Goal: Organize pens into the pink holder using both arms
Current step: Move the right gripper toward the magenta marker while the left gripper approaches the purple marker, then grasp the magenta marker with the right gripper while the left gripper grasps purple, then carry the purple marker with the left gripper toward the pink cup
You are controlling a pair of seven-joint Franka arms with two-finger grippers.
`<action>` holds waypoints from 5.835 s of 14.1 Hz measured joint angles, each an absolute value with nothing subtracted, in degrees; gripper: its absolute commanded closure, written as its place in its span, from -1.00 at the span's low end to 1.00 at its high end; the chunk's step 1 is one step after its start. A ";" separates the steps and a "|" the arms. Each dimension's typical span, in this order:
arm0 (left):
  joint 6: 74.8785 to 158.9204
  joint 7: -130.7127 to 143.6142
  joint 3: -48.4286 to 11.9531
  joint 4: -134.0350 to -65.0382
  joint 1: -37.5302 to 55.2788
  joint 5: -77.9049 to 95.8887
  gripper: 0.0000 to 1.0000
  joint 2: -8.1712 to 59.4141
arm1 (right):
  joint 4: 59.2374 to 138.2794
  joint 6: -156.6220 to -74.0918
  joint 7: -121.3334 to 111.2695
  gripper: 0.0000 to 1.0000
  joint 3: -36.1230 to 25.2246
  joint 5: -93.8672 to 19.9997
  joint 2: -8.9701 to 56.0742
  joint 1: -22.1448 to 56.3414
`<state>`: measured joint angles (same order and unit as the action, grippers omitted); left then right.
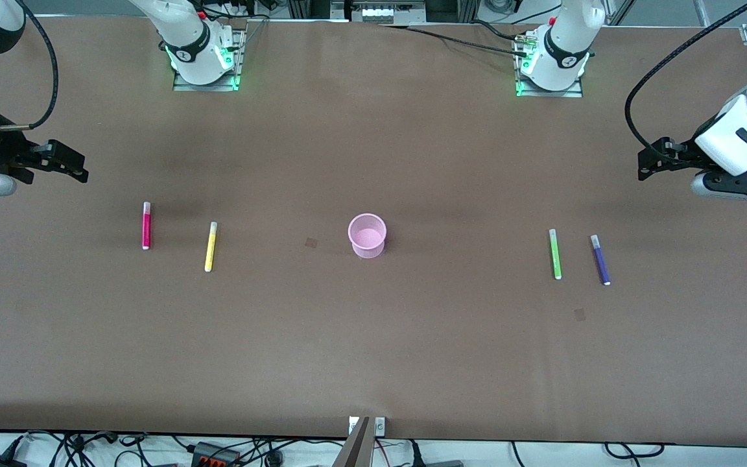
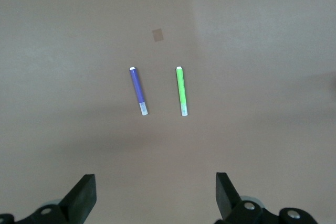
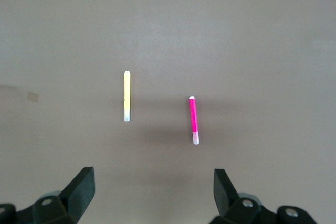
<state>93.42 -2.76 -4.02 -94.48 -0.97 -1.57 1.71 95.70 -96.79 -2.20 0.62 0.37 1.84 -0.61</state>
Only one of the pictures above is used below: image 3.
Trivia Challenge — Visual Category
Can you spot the pink highlighter pen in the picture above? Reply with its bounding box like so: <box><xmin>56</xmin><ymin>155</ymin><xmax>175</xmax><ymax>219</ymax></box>
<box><xmin>188</xmin><ymin>95</ymin><xmax>200</xmax><ymax>145</ymax></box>

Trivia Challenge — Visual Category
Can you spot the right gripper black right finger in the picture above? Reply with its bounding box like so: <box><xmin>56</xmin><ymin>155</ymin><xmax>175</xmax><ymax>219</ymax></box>
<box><xmin>209</xmin><ymin>168</ymin><xmax>317</xmax><ymax>224</ymax></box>

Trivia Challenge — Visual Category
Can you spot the yellow highlighter pen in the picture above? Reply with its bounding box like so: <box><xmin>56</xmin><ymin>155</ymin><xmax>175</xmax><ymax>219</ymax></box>
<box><xmin>123</xmin><ymin>70</ymin><xmax>132</xmax><ymax>122</ymax></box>

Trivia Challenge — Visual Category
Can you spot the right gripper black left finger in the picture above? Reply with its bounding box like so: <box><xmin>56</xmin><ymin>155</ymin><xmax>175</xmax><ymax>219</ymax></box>
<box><xmin>0</xmin><ymin>166</ymin><xmax>96</xmax><ymax>224</ymax></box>

